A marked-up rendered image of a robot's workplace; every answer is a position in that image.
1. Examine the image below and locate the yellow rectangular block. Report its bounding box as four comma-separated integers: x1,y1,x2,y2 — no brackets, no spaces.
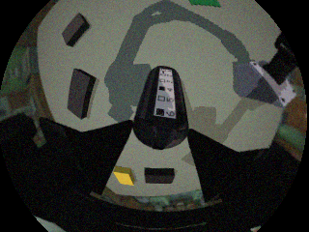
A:
113,166,135,186

